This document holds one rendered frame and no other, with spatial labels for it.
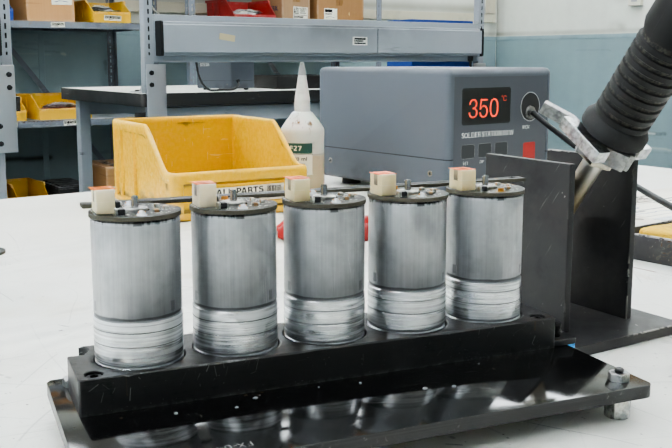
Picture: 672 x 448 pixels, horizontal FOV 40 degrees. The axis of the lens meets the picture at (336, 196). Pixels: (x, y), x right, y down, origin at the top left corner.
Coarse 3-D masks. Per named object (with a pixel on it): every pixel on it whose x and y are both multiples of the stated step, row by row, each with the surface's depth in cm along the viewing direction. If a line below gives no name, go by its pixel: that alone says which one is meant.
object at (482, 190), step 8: (496, 184) 30; (504, 184) 30; (512, 184) 30; (448, 192) 29; (456, 192) 29; (464, 192) 29; (472, 192) 29; (480, 192) 29; (488, 192) 29; (496, 192) 29; (504, 192) 29; (512, 192) 29; (520, 192) 29
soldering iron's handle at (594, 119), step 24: (648, 24) 30; (648, 48) 31; (624, 72) 31; (648, 72) 31; (600, 96) 33; (624, 96) 32; (648, 96) 31; (600, 120) 32; (624, 120) 32; (648, 120) 32; (624, 144) 32
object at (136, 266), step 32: (96, 224) 24; (128, 224) 24; (160, 224) 24; (96, 256) 25; (128, 256) 24; (160, 256) 25; (96, 288) 25; (128, 288) 24; (160, 288) 25; (96, 320) 25; (128, 320) 25; (160, 320) 25; (96, 352) 25; (128, 352) 25; (160, 352) 25
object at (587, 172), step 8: (584, 160) 34; (584, 168) 34; (592, 168) 34; (600, 168) 34; (608, 168) 34; (576, 176) 35; (584, 176) 34; (592, 176) 34; (576, 184) 35; (584, 184) 34; (592, 184) 35; (576, 192) 35; (584, 192) 35; (576, 200) 35; (576, 208) 35
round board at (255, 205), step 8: (248, 200) 27; (256, 200) 27; (264, 200) 26; (272, 200) 27; (192, 208) 26; (200, 208) 26; (208, 208) 26; (216, 208) 26; (224, 208) 26; (232, 208) 26; (248, 208) 26; (256, 208) 26; (264, 208) 26; (272, 208) 26
